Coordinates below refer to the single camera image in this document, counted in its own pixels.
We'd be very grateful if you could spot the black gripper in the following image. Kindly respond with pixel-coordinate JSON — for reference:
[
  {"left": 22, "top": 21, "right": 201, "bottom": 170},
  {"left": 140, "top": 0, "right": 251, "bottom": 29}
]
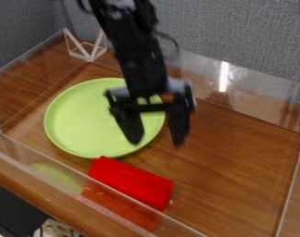
[{"left": 104, "top": 47, "right": 195, "bottom": 146}]

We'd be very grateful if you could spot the green round plate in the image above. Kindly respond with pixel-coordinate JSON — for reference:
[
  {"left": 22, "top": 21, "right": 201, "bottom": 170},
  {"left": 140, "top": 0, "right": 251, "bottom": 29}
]
[{"left": 43, "top": 78, "right": 166, "bottom": 159}]

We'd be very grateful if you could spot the red cross-shaped bar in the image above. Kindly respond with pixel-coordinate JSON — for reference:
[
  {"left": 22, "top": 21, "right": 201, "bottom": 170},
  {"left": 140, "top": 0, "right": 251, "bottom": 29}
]
[{"left": 88, "top": 156, "right": 174, "bottom": 210}]

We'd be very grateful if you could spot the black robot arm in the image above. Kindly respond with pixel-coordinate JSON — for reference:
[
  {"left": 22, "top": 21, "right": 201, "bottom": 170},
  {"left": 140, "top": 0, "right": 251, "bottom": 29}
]
[{"left": 76, "top": 0, "right": 195, "bottom": 146}]

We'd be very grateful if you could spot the clear acrylic enclosure wall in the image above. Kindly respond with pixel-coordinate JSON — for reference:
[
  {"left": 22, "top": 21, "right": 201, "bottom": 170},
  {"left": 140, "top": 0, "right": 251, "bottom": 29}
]
[{"left": 0, "top": 34, "right": 300, "bottom": 237}]

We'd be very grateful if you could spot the clear acrylic corner bracket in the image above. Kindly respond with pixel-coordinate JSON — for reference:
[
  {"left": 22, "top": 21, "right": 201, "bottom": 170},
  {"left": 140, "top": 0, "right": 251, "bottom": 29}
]
[{"left": 63, "top": 28, "right": 108, "bottom": 62}]

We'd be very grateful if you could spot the black cable loop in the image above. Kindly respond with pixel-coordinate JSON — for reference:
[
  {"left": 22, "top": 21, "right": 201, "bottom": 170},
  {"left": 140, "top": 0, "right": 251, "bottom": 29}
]
[{"left": 151, "top": 29, "right": 181, "bottom": 54}]

